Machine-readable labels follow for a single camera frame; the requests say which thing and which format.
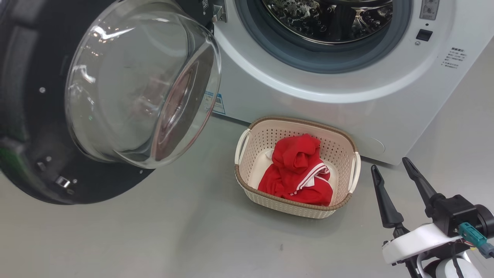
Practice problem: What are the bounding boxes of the white front-load washing machine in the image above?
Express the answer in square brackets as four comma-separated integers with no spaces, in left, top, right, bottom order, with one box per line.
[205,0,494,166]

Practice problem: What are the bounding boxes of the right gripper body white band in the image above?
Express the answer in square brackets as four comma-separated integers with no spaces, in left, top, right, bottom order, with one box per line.
[382,205,494,265]

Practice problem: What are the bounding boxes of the grey rubber door gasket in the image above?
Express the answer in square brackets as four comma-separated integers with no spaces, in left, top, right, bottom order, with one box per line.
[235,0,413,74]

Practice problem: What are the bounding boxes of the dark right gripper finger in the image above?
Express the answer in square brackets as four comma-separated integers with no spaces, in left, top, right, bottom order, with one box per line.
[370,165,410,238]
[402,157,447,217]

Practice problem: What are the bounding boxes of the blue energy label sticker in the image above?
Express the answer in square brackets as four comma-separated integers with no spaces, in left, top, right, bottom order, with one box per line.
[210,92,226,115]

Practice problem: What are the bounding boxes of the steel washer drum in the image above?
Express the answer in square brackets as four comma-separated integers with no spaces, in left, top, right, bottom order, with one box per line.
[262,0,394,45]

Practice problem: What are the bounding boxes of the grey instruction sticker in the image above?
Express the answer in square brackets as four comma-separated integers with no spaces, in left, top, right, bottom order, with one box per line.
[420,0,440,20]

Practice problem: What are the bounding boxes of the metal door hinge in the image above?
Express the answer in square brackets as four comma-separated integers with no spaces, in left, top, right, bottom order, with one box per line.
[211,0,228,23]

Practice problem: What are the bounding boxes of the red garment with white stripes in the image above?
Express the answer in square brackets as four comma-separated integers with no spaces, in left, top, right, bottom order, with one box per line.
[258,134,333,206]

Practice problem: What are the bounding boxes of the right arm cable teal connector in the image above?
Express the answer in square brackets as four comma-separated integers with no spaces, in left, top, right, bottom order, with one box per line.
[458,223,494,258]

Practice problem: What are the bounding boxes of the black door with glass bowl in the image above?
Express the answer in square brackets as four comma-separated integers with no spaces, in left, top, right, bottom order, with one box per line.
[0,0,223,205]

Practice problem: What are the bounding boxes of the cream perforated laundry basket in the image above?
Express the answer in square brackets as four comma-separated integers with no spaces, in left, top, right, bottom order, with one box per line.
[234,117,361,219]

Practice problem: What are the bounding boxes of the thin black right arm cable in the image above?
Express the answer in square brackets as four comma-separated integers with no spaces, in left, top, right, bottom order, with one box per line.
[451,247,464,278]

